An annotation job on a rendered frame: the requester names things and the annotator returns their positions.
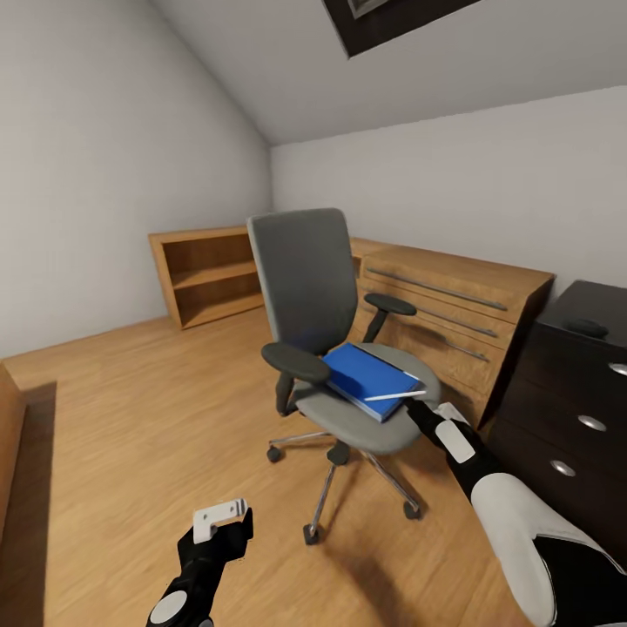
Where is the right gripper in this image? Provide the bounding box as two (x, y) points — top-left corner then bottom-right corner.
(404, 395), (442, 436)

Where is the mouse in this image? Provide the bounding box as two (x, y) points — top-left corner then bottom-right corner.
(566, 319), (610, 336)

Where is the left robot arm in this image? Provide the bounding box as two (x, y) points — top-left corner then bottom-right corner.
(146, 499), (253, 627)

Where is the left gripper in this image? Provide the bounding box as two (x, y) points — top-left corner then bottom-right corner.
(178, 507), (253, 583)

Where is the swivel chair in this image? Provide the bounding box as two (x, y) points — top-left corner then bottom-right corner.
(245, 208), (442, 544)

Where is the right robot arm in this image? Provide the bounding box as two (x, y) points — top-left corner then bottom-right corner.
(404, 395), (627, 627)

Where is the folder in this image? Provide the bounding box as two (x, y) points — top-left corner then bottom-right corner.
(320, 342), (420, 421)

